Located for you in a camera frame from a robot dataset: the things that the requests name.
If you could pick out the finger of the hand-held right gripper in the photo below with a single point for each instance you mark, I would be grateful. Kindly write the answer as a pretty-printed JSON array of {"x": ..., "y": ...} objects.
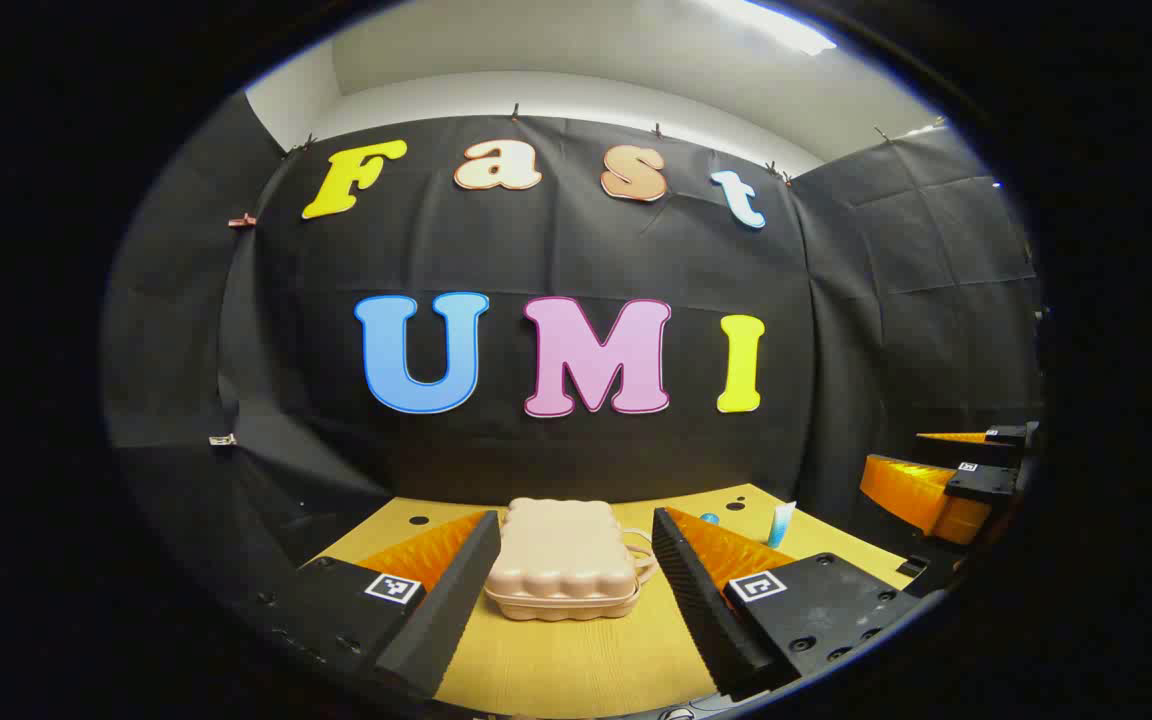
[
  {"x": 1001, "y": 435},
  {"x": 921, "y": 495}
]

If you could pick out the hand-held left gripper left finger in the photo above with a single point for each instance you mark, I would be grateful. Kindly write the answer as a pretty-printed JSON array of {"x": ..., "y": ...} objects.
[{"x": 456, "y": 600}]

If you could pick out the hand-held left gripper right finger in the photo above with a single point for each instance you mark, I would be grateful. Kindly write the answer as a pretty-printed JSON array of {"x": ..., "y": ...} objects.
[{"x": 696, "y": 600}]

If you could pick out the translucent blue skin care tube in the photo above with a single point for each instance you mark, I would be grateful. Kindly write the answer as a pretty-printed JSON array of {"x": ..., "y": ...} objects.
[{"x": 781, "y": 525}]

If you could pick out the silver cloth clip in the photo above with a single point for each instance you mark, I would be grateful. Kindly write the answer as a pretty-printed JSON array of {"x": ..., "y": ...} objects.
[{"x": 223, "y": 440}]

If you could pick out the black backdrop cloth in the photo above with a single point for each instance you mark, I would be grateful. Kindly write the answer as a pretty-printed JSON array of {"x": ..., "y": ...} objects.
[{"x": 536, "y": 250}]

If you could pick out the copper cloth clip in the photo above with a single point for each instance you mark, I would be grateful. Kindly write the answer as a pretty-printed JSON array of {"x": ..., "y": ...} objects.
[{"x": 242, "y": 220}]

